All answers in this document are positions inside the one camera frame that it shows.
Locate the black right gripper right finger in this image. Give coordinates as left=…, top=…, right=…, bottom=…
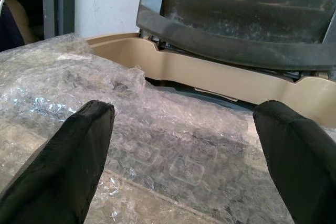
left=253, top=100, right=336, bottom=224

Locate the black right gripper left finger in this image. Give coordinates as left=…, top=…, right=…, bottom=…
left=0, top=99, right=116, bottom=224

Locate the clear bubble wrap sheet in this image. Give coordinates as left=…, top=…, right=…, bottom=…
left=0, top=33, right=293, bottom=224

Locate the dark grey washer lid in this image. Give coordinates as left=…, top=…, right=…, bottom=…
left=135, top=0, right=336, bottom=71

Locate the grey door frame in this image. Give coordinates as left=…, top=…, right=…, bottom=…
left=41, top=0, right=76, bottom=40

